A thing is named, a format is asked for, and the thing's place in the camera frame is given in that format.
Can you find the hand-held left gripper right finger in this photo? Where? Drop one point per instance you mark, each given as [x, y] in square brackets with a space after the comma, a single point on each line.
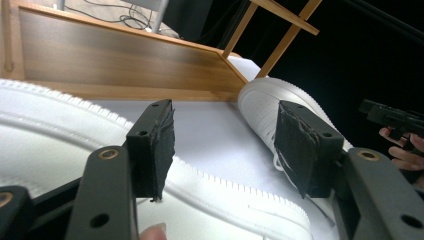
[305, 150]

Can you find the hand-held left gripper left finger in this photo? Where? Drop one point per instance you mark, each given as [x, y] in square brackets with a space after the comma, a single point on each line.
[151, 150]

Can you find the white sneaker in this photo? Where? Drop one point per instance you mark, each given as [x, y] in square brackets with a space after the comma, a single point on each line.
[50, 133]
[261, 110]

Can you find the wooden shoe rack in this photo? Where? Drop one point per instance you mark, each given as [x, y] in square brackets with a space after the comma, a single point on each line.
[116, 60]

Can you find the black curtain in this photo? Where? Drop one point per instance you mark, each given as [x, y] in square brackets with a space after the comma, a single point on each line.
[366, 50]

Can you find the grey metal stand leg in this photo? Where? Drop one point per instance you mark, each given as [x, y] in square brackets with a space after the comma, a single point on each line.
[160, 15]

